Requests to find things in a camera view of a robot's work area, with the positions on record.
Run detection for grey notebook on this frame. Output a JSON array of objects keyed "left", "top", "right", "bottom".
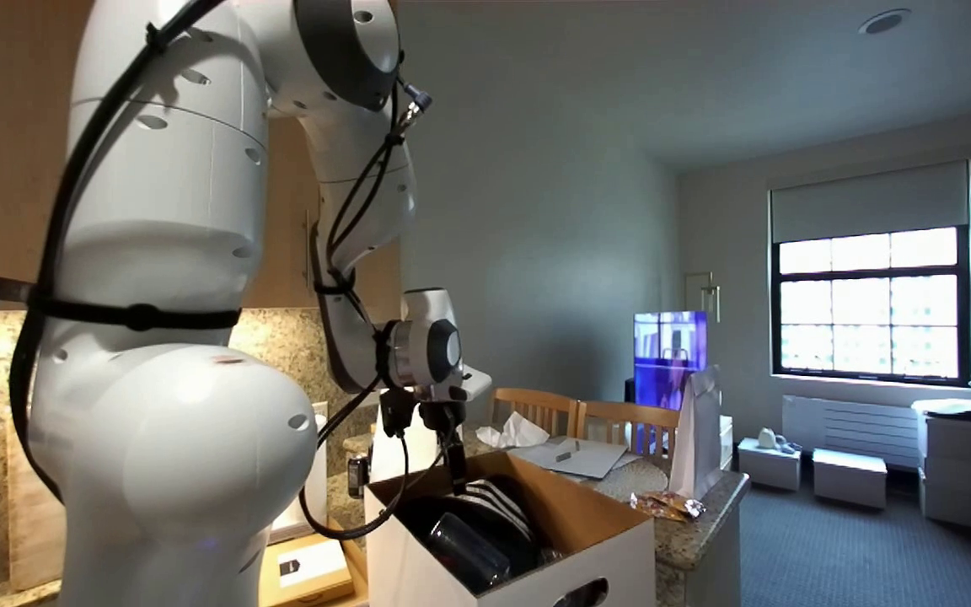
[{"left": 507, "top": 435, "right": 630, "bottom": 484}]

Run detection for white cardboard box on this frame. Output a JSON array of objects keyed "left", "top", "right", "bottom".
[{"left": 362, "top": 447, "right": 661, "bottom": 607}]

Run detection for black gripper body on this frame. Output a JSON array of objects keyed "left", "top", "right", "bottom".
[{"left": 413, "top": 393, "right": 472, "bottom": 450}]

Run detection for shiny snack wrapper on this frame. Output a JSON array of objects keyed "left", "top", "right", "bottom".
[{"left": 630, "top": 484, "right": 707, "bottom": 521}]

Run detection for wooden chair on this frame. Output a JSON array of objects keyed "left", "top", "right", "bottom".
[
  {"left": 573, "top": 398, "right": 680, "bottom": 466},
  {"left": 493, "top": 385, "right": 583, "bottom": 446}
]

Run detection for black framed window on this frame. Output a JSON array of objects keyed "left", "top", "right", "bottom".
[{"left": 767, "top": 222, "right": 971, "bottom": 387}]

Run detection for grey roller blind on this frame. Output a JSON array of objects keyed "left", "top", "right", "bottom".
[{"left": 764, "top": 158, "right": 971, "bottom": 246}]

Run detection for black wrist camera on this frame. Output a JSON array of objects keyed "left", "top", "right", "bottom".
[{"left": 376, "top": 385, "right": 419, "bottom": 440}]

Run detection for crumpled white tissue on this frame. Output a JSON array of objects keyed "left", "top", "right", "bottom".
[{"left": 472, "top": 408, "right": 554, "bottom": 450}]

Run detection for grey printer cabinet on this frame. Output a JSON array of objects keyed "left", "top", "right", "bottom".
[{"left": 911, "top": 393, "right": 971, "bottom": 529}]

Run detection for clear plastic bag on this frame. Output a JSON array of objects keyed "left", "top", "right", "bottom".
[{"left": 668, "top": 366, "right": 726, "bottom": 501}]

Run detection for white wall radiator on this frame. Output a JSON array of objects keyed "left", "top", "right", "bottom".
[{"left": 777, "top": 391, "right": 925, "bottom": 468}]

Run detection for white floor storage box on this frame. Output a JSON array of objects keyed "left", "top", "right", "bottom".
[
  {"left": 734, "top": 429, "right": 805, "bottom": 494},
  {"left": 809, "top": 446, "right": 889, "bottom": 512}
]

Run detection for white paper shopping bag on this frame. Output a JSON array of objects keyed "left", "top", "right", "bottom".
[{"left": 368, "top": 414, "right": 447, "bottom": 484}]

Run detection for navy jacket with white stripes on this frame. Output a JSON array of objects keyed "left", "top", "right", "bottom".
[{"left": 395, "top": 474, "right": 563, "bottom": 599}]

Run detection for wooden upper kitchen cabinets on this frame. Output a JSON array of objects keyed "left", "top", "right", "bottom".
[{"left": 0, "top": 0, "right": 404, "bottom": 313}]

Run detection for wooden tray with label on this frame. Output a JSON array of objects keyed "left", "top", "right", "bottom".
[{"left": 255, "top": 534, "right": 358, "bottom": 607}]

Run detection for glowing purple monitor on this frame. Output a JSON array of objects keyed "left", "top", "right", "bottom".
[{"left": 630, "top": 308, "right": 712, "bottom": 412}]

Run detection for round ceiling light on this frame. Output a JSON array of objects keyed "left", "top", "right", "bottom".
[{"left": 857, "top": 3, "right": 912, "bottom": 41}]

